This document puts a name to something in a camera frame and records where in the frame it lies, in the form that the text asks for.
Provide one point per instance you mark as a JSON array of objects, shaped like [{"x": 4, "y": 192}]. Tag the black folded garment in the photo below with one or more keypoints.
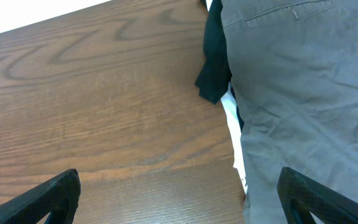
[{"x": 215, "y": 75}]

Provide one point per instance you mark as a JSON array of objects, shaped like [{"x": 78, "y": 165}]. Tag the grey folded shorts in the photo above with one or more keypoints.
[{"x": 294, "y": 66}]

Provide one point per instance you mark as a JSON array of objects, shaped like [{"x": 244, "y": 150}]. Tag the white folded garment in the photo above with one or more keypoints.
[{"x": 235, "y": 124}]

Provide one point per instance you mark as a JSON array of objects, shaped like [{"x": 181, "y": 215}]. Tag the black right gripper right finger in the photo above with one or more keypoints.
[{"x": 303, "y": 198}]

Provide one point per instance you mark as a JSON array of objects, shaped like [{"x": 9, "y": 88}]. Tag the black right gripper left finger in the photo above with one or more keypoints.
[{"x": 57, "y": 199}]

